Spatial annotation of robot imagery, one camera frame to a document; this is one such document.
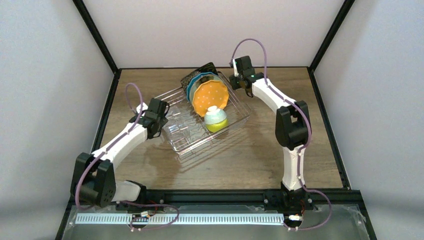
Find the orange plate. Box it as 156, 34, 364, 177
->
191, 80, 229, 117

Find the black floral square plate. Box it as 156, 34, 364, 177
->
180, 62, 218, 95

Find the metal wire dish rack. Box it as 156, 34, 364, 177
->
156, 71, 252, 155

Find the light blue floral plate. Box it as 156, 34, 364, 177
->
187, 73, 222, 101

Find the pale green small bowl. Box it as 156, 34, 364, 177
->
203, 105, 227, 125

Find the yellow-green small bowl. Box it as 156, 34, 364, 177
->
205, 118, 229, 133

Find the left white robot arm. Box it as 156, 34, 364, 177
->
70, 98, 170, 209

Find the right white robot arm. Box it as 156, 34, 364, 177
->
229, 55, 312, 191

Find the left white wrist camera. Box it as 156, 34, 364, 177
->
136, 102, 148, 115

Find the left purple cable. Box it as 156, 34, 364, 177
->
74, 82, 180, 232

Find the white slotted cable duct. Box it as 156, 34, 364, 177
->
73, 213, 285, 226

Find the left black frame post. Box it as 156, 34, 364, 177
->
73, 0, 119, 74

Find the black frame post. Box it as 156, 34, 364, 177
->
73, 0, 119, 74
309, 0, 355, 73

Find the right black frame post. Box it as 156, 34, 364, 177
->
309, 0, 355, 73

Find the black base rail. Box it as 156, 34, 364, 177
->
67, 188, 364, 213

